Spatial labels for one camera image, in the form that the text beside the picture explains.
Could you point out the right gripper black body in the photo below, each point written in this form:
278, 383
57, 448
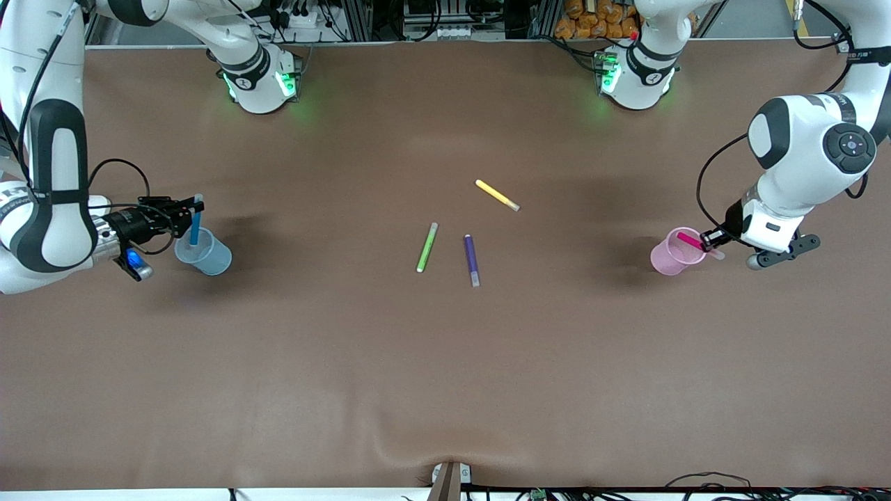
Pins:
136, 222

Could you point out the blue marker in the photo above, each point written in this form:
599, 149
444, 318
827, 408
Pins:
195, 223

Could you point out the aluminium frame post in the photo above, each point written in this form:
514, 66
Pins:
842, 45

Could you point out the green marker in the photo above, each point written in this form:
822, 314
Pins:
427, 248

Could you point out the pink marker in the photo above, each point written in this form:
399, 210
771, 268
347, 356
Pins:
689, 240

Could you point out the purple marker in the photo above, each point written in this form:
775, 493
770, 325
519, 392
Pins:
471, 257

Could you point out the white power strip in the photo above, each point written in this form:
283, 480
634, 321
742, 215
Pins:
296, 19

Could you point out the translucent blue cup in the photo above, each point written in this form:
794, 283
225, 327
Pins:
216, 261

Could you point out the grey power strip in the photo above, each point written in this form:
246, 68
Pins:
442, 31

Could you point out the orange lumpy bag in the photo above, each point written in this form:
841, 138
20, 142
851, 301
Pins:
592, 21

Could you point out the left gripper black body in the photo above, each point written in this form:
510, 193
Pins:
731, 216

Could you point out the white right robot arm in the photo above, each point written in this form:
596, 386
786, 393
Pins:
56, 229

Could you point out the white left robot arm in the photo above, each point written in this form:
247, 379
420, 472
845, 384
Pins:
800, 146

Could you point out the translucent pink cup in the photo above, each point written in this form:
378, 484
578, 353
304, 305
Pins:
665, 261

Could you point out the yellow marker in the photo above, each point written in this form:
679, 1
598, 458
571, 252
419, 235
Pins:
495, 194

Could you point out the metal table edge bracket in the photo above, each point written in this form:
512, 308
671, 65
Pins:
449, 480

